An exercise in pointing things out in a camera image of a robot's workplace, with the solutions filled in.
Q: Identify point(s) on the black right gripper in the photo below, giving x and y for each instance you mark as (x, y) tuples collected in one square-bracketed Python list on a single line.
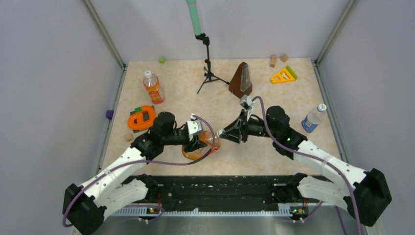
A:
[(234, 135)]

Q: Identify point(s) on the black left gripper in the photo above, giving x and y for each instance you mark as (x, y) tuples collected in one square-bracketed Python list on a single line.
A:
[(195, 144)]

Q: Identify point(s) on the orange tea bottle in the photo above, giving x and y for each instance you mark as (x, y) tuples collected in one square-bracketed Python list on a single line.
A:
[(207, 137), (152, 85)]

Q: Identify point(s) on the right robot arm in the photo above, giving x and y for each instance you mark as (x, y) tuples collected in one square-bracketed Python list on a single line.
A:
[(363, 194)]

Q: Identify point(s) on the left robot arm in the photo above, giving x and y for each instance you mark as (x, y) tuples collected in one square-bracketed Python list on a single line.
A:
[(88, 205)]

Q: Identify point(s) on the blue label water bottle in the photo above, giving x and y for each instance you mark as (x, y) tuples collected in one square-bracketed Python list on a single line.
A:
[(314, 118)]

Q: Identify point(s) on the brown wooden metronome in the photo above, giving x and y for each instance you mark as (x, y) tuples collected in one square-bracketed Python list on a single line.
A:
[(240, 83)]

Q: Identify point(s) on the black mini tripod stand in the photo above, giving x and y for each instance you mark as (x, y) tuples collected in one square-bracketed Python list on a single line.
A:
[(208, 74)]

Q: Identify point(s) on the small wooden cube left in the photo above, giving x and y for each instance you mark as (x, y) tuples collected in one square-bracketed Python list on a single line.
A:
[(129, 137)]

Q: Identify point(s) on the yellow triangle toy block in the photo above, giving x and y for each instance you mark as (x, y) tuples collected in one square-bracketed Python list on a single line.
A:
[(283, 76)]

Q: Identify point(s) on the wooden block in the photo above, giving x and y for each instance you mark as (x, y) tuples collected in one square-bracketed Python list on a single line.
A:
[(284, 58), (273, 60)]

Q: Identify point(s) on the green cube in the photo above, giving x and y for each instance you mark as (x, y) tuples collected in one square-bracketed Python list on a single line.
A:
[(162, 60)]

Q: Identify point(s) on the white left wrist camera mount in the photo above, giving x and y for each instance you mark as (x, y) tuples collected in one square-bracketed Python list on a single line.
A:
[(194, 125)]

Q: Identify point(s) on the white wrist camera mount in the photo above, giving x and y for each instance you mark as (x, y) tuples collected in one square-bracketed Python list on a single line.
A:
[(247, 103), (194, 125)]

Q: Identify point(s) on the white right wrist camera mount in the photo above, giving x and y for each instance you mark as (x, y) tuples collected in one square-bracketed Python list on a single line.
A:
[(247, 103)]

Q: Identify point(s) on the orange ring toy on plate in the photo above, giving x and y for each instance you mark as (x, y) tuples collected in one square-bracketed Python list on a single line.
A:
[(141, 118)]

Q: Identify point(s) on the purple wall knob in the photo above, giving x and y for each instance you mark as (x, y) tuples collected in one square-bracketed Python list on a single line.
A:
[(109, 114)]

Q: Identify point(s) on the mint green cylinder handle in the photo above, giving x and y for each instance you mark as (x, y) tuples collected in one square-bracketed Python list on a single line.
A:
[(192, 6)]

